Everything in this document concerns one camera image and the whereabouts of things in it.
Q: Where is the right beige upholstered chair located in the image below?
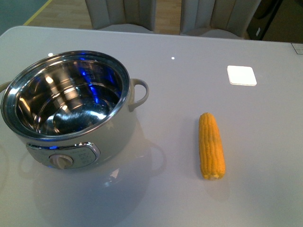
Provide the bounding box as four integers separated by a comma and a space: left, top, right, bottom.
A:
179, 0, 260, 39

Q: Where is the beige electric cooking pot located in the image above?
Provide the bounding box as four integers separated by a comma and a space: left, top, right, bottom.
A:
0, 51, 149, 169

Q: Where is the beige upholstered chair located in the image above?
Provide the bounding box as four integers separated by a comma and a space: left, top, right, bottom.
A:
179, 0, 260, 39
85, 0, 156, 34

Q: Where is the yellow corn cob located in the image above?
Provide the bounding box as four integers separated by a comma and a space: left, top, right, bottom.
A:
198, 113, 226, 180

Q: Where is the left beige upholstered chair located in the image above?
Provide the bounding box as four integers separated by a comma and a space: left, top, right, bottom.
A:
85, 0, 156, 34

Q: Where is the black washing machine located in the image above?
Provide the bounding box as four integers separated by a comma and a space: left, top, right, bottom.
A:
247, 0, 282, 40

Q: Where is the label sticker on table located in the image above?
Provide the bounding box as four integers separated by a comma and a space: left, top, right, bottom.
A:
291, 43, 303, 54

